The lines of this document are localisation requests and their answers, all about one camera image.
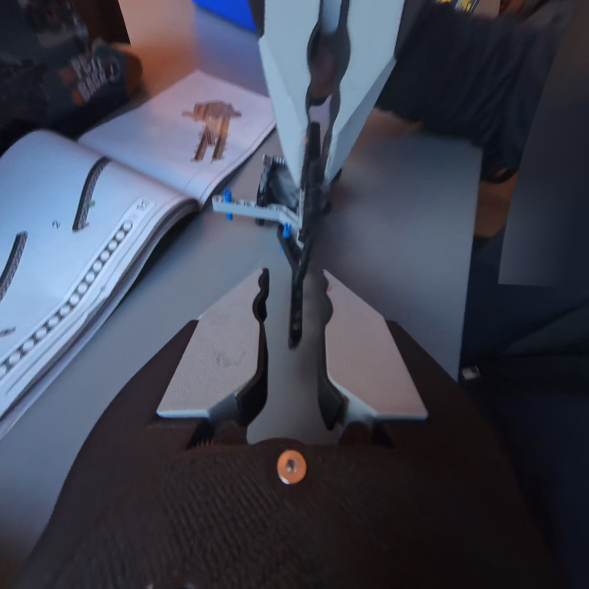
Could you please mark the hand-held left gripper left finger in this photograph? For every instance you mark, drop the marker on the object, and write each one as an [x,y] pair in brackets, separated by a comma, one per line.
[211,363]

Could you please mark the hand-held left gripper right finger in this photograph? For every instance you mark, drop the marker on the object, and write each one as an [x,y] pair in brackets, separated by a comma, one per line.
[372,363]

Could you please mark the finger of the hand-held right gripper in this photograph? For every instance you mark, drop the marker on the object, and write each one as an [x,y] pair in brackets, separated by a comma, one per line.
[368,69]
[283,83]

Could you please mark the long black lego beam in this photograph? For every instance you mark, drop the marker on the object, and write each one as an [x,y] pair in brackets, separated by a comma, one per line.
[298,294]

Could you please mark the grey lego chassis assembly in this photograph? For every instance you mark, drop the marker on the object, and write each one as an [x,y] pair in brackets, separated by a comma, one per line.
[271,202]

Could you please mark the person's right forearm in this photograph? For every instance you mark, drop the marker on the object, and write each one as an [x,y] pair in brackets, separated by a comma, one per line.
[460,83]

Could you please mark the yellow vehicle lego box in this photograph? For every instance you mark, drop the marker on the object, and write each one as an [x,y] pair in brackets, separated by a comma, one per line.
[455,4]

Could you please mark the dark lego set box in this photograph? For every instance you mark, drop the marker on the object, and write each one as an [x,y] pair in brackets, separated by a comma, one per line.
[50,69]

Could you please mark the blue plastic bin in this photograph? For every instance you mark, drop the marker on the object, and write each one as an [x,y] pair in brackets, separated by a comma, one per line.
[225,14]

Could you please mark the open instruction booklet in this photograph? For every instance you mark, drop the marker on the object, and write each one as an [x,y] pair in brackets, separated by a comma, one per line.
[92,221]

